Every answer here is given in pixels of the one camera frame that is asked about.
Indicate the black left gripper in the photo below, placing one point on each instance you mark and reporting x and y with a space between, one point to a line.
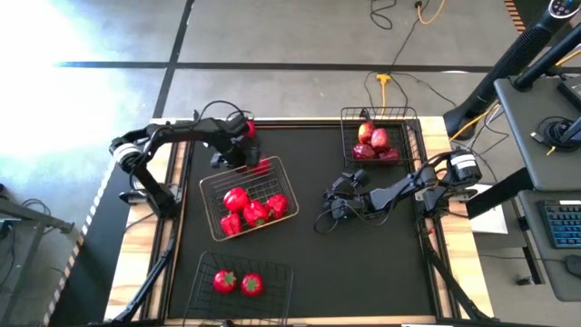
245 150

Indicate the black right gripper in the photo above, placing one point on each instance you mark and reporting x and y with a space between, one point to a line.
347 205

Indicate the red tomato green calyx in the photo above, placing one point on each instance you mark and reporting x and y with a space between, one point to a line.
252 284
224 281

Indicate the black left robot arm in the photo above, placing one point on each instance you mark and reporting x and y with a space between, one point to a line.
190 131

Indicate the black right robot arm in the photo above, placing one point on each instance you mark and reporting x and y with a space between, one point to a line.
395 193

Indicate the yellow red apple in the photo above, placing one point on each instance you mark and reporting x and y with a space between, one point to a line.
366 132

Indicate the black table mat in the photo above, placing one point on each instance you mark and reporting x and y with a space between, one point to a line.
363 272

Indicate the white paper sheet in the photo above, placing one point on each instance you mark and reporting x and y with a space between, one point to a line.
492 222

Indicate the black desk leg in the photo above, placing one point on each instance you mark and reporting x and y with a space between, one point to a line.
499 193

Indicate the black striped-edge floor mat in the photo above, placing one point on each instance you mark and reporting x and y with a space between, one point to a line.
515 13
104 254

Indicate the grey desk top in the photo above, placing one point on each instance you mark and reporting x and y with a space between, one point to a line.
535 272
535 168

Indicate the black tower fan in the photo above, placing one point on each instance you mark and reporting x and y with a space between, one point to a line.
508 63

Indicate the backlit black keyboard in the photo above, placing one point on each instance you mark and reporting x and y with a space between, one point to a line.
563 224

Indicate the grey metal side table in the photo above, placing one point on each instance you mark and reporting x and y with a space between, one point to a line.
27 213

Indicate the black computer mouse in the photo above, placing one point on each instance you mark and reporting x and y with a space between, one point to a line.
574 266

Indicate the black diagonal frame strut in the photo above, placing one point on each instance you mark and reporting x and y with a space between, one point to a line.
447 277
150 284

